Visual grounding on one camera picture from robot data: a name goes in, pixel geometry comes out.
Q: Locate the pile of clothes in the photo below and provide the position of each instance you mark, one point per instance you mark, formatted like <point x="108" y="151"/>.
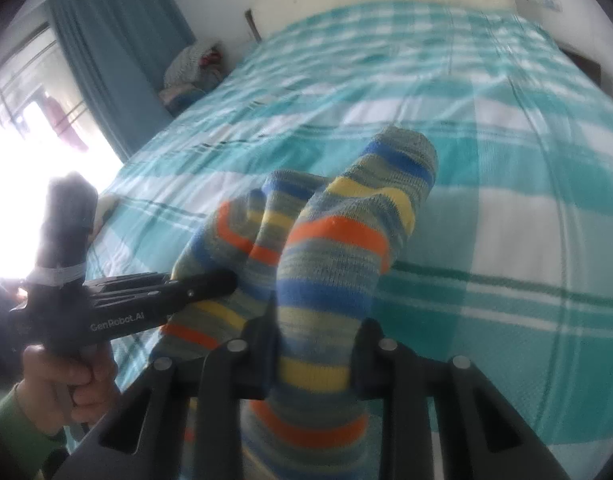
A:
<point x="195" y="72"/>

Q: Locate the dark wooden nightstand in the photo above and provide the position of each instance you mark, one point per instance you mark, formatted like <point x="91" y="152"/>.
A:
<point x="589" y="67"/>

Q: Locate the multicolour striped knit sweater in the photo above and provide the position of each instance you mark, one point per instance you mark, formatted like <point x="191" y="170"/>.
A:
<point x="318" y="247"/>

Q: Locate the person's left hand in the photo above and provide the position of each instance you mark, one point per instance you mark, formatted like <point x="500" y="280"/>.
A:
<point x="57" y="390"/>

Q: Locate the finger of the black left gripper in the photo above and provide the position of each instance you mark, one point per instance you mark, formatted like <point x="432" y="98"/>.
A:
<point x="175" y="295"/>

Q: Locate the teal white plaid bedspread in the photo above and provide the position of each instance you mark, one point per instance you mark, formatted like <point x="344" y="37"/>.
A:
<point x="510" y="261"/>

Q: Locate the green sleeved left forearm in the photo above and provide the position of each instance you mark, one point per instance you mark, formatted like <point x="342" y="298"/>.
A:
<point x="27" y="445"/>

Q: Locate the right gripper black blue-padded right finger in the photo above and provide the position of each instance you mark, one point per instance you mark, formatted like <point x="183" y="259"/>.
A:
<point x="450" y="408"/>

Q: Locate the blue curtain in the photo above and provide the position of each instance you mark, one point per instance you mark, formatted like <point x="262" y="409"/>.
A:
<point x="118" y="51"/>

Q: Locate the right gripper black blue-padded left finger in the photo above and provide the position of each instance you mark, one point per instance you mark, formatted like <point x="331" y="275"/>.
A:
<point x="142" y="437"/>

